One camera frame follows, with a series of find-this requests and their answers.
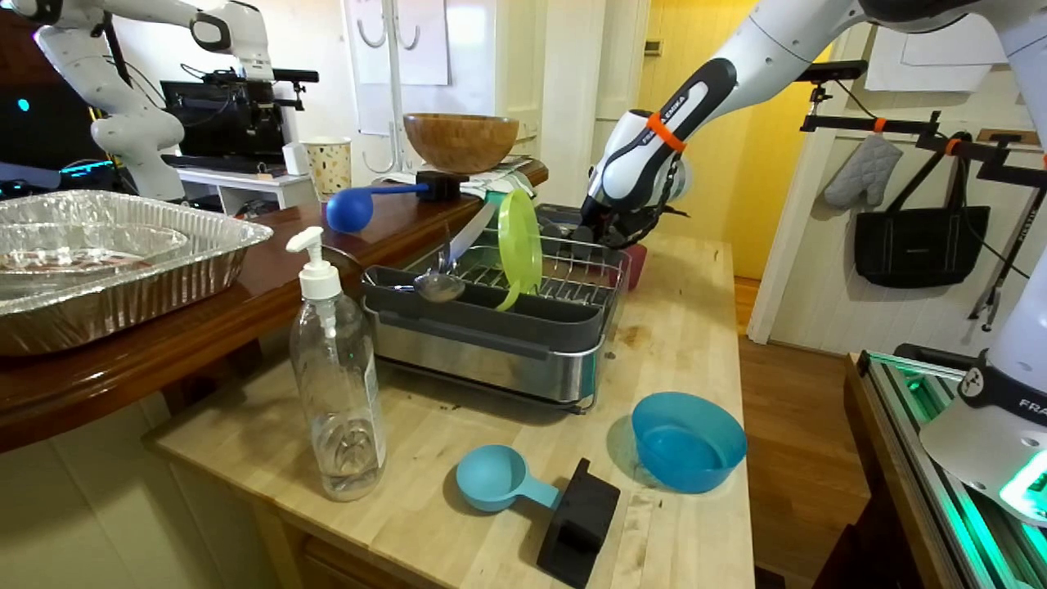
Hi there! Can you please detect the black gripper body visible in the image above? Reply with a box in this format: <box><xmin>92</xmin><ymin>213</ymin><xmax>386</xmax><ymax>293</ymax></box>
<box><xmin>581</xmin><ymin>202</ymin><xmax>662</xmax><ymax>248</ymax></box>

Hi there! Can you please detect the pink plastic cup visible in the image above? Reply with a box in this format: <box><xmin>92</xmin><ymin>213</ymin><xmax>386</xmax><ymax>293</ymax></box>
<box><xmin>625</xmin><ymin>245</ymin><xmax>648</xmax><ymax>293</ymax></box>

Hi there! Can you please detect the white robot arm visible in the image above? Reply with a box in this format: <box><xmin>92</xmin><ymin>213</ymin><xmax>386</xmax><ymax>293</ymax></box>
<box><xmin>581</xmin><ymin>0</ymin><xmax>1047</xmax><ymax>523</ymax></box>

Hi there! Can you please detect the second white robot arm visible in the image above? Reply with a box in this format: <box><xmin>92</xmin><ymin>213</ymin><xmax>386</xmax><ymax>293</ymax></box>
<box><xmin>3</xmin><ymin>0</ymin><xmax>270</xmax><ymax>199</ymax></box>

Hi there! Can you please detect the metal serving spoon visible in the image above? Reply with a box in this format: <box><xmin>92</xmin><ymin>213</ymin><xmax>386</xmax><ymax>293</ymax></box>
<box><xmin>416</xmin><ymin>202</ymin><xmax>496</xmax><ymax>306</ymax></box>

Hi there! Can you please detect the blue measuring cup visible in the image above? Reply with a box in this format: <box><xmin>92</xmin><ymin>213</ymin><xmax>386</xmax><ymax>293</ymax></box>
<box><xmin>454</xmin><ymin>445</ymin><xmax>558</xmax><ymax>515</ymax></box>

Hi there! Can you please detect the paper cup with dots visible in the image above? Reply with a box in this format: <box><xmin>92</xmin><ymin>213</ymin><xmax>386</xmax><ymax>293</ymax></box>
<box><xmin>304</xmin><ymin>142</ymin><xmax>354</xmax><ymax>199</ymax></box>

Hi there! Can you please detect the large wooden bowl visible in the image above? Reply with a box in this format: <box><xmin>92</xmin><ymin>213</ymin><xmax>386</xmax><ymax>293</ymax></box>
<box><xmin>402</xmin><ymin>112</ymin><xmax>516</xmax><ymax>177</ymax></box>

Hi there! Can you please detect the grey dish drying rack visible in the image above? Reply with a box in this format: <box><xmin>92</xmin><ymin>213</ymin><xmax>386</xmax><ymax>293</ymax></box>
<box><xmin>363</xmin><ymin>206</ymin><xmax>629</xmax><ymax>409</ymax></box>

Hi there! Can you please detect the blue plastic bowl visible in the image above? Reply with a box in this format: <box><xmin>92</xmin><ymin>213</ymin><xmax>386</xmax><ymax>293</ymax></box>
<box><xmin>631</xmin><ymin>394</ymin><xmax>747</xmax><ymax>494</ymax></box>

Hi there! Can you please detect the grey oven mitt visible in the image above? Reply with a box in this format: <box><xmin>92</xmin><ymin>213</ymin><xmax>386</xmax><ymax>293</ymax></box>
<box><xmin>821</xmin><ymin>134</ymin><xmax>902</xmax><ymax>211</ymax></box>

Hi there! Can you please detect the blue ladle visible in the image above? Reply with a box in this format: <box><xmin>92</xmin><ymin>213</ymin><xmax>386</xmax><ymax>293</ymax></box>
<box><xmin>323</xmin><ymin>184</ymin><xmax>452</xmax><ymax>232</ymax></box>

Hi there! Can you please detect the black block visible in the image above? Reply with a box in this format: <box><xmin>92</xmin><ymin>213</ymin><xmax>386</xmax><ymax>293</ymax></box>
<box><xmin>537</xmin><ymin>461</ymin><xmax>618</xmax><ymax>589</ymax></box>

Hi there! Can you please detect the clear soap pump bottle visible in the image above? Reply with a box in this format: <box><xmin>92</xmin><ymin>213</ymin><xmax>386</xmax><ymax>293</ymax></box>
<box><xmin>283</xmin><ymin>227</ymin><xmax>386</xmax><ymax>501</ymax></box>

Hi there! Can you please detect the black hanging bag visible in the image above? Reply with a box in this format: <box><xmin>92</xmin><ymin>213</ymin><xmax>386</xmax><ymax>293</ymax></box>
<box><xmin>855</xmin><ymin>153</ymin><xmax>990</xmax><ymax>288</ymax></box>

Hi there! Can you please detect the aluminium foil tray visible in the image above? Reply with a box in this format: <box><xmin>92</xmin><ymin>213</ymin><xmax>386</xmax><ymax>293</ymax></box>
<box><xmin>0</xmin><ymin>191</ymin><xmax>270</xmax><ymax>356</ymax></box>

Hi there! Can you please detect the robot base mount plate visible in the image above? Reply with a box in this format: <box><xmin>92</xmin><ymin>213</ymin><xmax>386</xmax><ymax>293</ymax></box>
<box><xmin>846</xmin><ymin>353</ymin><xmax>1047</xmax><ymax>589</ymax></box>

